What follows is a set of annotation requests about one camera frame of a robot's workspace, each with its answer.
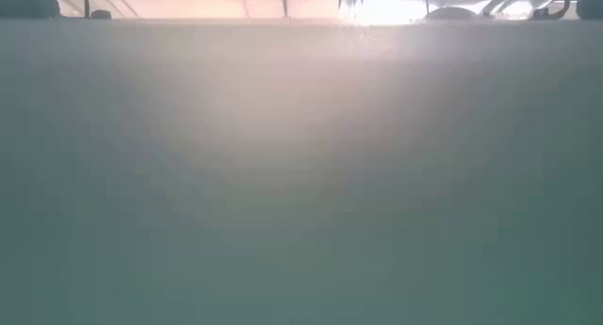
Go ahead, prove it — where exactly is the teal translucent plastic bin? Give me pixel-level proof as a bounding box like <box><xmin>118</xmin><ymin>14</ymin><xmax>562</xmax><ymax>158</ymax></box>
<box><xmin>0</xmin><ymin>16</ymin><xmax>603</xmax><ymax>325</ymax></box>

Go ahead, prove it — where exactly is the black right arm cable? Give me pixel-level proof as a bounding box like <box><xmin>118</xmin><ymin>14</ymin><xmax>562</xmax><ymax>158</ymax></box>
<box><xmin>546</xmin><ymin>0</ymin><xmax>572</xmax><ymax>21</ymax></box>

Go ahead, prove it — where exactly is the white globe lamp black base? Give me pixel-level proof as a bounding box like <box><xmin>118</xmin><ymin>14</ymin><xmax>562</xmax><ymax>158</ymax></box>
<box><xmin>425</xmin><ymin>5</ymin><xmax>480</xmax><ymax>21</ymax></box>

